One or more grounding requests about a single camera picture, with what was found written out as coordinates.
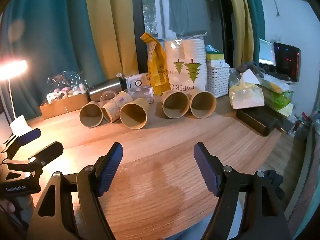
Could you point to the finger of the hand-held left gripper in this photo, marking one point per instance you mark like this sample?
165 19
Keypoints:
48 151
30 135

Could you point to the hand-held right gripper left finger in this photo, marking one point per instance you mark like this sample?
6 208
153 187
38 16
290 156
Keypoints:
110 171

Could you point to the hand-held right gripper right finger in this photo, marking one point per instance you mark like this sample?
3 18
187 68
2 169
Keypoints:
206 171

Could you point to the brown paper cup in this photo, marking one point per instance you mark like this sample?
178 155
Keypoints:
91 115
133 115
175 105
203 105

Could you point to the printed paper cup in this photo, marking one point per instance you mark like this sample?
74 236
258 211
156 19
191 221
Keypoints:
115 106

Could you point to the clear plastic cup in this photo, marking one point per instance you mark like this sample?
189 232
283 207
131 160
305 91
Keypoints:
107 96

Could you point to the person's left hand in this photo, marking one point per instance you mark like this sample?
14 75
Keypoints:
8 207

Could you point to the white desk lamp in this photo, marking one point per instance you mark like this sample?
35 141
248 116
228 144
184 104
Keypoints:
21 126

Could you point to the cardboard box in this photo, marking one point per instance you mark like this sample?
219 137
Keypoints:
62 106

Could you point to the plush toys in clear wrap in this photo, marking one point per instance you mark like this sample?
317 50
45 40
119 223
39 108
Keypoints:
65 87

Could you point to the stainless steel thermos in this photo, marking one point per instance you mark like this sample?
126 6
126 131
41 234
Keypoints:
105 86

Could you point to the clear plastic box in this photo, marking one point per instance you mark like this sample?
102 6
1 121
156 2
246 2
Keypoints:
142 92

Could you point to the tissue pack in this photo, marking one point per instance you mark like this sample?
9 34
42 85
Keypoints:
246 93

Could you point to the white plastic basket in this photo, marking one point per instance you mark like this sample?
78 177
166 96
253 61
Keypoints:
217 80

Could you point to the white carton box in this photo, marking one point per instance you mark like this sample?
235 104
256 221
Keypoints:
137 80

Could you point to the patterned blanket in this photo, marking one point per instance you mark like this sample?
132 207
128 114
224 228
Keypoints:
306 160

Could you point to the green plastic bags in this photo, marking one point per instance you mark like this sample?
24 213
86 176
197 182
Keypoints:
277 97

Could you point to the teal curtain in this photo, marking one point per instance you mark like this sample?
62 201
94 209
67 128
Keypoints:
50 30
256 10

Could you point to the bagged stack of white cups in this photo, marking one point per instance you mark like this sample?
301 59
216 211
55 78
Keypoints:
186 62

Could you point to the grey glove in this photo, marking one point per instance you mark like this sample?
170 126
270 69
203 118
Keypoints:
250 68

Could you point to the yellow paper bag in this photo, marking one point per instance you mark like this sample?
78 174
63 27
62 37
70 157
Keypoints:
156 65

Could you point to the yellow green sponge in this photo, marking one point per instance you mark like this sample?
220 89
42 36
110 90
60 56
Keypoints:
214 55

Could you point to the light blue cloth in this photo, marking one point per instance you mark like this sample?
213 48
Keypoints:
211 48

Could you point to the computer monitor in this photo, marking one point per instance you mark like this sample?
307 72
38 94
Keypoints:
267 52

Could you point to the yellow curtain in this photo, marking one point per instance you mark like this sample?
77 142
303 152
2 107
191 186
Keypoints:
241 25
112 30

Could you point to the black computer case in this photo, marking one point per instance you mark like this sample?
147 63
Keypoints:
287 62

